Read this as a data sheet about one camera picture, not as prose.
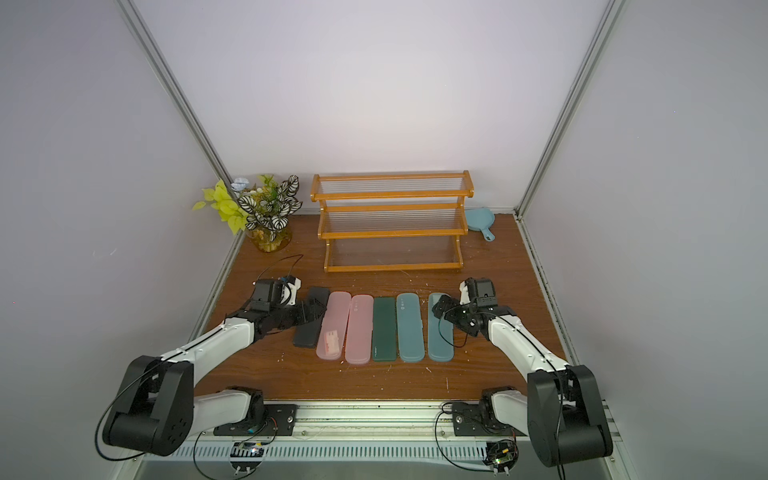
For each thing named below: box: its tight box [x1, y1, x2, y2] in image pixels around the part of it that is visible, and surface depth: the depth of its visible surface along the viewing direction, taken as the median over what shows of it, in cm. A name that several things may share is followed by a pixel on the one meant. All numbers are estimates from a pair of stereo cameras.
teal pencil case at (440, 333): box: [428, 292, 454, 362], surface depth 85 cm
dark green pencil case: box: [372, 297, 397, 362], surface depth 89 cm
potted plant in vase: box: [192, 175, 303, 253], surface depth 93 cm
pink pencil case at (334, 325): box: [316, 291, 352, 361], surface depth 89 cm
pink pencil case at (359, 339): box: [345, 294, 374, 365], surface depth 89 cm
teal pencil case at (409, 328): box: [396, 293, 425, 363], surface depth 90 cm
